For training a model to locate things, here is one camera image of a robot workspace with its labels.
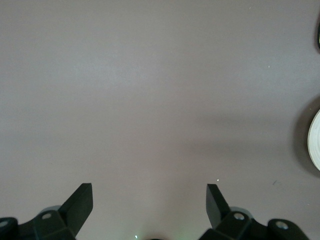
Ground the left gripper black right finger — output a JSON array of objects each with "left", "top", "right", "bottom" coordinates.
[{"left": 199, "top": 184, "right": 310, "bottom": 240}]

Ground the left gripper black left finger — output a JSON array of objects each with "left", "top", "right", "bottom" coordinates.
[{"left": 0, "top": 183, "right": 94, "bottom": 240}]

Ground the round light wooden plate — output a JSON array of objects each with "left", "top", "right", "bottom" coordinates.
[{"left": 306, "top": 108, "right": 320, "bottom": 172}]

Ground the brown table cover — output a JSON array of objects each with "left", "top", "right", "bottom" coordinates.
[{"left": 0, "top": 0, "right": 320, "bottom": 240}]

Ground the yellow quilted oven mitt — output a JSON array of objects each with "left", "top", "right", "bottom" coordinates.
[{"left": 314, "top": 18, "right": 320, "bottom": 54}]

